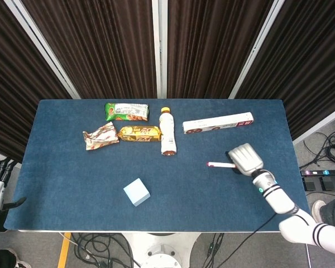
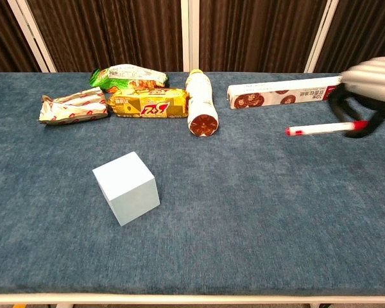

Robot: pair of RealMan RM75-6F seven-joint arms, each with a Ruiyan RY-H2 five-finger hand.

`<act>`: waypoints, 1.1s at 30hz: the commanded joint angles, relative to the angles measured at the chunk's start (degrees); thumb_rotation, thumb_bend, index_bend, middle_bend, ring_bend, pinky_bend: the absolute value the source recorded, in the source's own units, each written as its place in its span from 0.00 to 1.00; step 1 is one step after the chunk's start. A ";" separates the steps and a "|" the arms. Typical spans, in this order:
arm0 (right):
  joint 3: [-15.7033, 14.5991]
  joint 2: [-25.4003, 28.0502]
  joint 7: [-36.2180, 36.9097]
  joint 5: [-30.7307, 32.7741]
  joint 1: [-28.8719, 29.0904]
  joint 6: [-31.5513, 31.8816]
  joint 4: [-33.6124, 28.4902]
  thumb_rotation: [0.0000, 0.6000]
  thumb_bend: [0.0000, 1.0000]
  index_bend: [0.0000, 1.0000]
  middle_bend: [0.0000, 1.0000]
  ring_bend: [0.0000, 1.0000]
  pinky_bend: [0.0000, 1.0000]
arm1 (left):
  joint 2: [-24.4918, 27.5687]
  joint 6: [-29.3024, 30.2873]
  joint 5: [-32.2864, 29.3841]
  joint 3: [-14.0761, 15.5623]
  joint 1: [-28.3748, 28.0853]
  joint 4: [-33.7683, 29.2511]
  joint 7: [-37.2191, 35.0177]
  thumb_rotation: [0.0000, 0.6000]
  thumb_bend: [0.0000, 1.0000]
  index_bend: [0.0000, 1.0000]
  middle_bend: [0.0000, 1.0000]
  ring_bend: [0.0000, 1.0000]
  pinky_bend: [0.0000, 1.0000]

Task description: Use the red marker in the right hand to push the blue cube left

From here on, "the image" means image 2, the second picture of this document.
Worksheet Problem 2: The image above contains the long baking paper box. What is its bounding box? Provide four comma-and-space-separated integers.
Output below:
227, 76, 344, 110

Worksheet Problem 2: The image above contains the blue tablecloth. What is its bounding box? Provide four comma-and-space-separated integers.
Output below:
0, 71, 385, 296

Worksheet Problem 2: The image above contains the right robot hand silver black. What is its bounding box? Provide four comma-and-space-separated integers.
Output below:
327, 56, 385, 139

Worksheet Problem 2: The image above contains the white partition frame post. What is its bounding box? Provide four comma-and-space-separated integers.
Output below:
303, 0, 340, 73
180, 0, 200, 73
6, 0, 58, 73

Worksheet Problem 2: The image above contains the dark brown curtain panel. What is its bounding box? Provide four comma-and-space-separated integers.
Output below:
313, 0, 385, 74
27, 0, 184, 73
198, 0, 327, 73
0, 0, 42, 74

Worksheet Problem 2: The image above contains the green white snack bag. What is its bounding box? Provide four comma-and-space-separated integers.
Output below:
89, 64, 168, 94

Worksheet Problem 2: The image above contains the yellow cracker packet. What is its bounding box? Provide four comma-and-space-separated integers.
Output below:
107, 87, 189, 119

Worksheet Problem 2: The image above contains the white red snack wrapper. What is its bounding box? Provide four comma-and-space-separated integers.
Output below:
38, 86, 109, 125

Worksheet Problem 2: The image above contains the white bottle with brown cap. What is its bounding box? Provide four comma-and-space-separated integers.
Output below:
186, 68, 219, 138

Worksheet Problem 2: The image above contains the red and white marker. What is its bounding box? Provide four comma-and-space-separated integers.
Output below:
284, 120, 369, 137

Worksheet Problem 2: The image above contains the white table frame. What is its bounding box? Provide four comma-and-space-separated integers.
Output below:
0, 293, 385, 308

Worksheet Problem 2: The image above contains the light blue cube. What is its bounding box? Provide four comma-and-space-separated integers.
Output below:
92, 151, 161, 227

